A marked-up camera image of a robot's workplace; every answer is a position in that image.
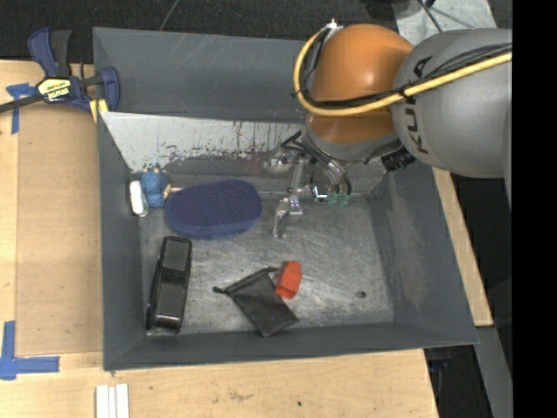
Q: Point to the orange-red block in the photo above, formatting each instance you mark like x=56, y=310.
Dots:
x=289, y=279

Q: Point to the small white plastic object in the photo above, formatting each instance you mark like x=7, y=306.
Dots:
x=138, y=198

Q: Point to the glossy black box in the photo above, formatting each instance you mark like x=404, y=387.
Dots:
x=169, y=285

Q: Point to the dark grey cloth bag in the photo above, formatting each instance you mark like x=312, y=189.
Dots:
x=265, y=305

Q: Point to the dark blue oval pouch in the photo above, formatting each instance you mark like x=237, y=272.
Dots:
x=213, y=209

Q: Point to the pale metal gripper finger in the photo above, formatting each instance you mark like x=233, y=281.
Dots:
x=296, y=205
x=279, y=224

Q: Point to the grey metal bin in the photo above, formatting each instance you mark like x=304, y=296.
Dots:
x=330, y=251

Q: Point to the blue toy figure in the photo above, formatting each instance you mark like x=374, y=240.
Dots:
x=153, y=187

